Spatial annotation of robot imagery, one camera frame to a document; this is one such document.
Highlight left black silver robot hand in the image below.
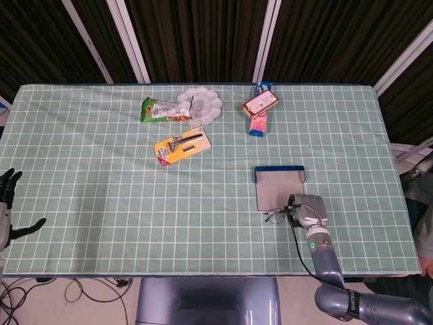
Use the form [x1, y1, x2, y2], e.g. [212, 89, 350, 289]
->
[0, 168, 47, 252]

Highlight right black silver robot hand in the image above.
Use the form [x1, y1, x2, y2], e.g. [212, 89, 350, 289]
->
[286, 193, 329, 232]

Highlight blue glasses case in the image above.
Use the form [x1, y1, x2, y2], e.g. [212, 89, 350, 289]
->
[253, 165, 307, 211]

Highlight thin-framed eyeglasses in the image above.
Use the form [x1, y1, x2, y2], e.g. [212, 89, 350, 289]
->
[264, 208, 295, 225]

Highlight green checked tablecloth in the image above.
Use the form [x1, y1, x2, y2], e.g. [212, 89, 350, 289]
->
[0, 83, 424, 277]

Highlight pink blue toothpaste box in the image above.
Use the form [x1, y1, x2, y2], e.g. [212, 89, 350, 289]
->
[248, 81, 273, 138]

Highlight white blue board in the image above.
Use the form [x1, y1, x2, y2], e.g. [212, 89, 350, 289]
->
[0, 95, 13, 118]

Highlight red yellow carton box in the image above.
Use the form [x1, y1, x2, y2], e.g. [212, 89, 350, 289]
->
[242, 89, 280, 118]

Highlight blue grey robot torso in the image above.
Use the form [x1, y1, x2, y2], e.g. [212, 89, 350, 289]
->
[135, 276, 281, 325]

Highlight yellow razor blister pack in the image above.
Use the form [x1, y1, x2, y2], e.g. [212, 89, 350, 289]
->
[154, 125, 212, 167]

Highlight white flower paint palette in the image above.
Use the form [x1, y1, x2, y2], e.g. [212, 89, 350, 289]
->
[176, 87, 223, 128]

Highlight green snack bag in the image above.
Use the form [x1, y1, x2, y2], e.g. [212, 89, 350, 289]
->
[140, 96, 193, 123]

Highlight dark pleated curtain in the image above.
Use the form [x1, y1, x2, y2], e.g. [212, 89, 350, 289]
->
[0, 0, 433, 146]

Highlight black right hand cable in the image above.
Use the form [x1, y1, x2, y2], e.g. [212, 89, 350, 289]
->
[283, 202, 321, 282]

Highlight black floor cable bundle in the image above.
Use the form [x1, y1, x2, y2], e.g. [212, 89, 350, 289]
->
[0, 279, 38, 325]

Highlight grey floor cable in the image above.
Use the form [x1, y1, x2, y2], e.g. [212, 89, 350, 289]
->
[65, 277, 133, 304]

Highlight grey corrugated hose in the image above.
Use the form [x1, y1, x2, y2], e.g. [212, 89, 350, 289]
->
[409, 161, 431, 179]

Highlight white metal frame post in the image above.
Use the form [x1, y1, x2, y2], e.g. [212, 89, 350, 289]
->
[374, 20, 433, 95]
[252, 0, 281, 83]
[62, 0, 113, 84]

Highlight white double frame post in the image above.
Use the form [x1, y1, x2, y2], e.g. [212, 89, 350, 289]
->
[106, 0, 151, 84]

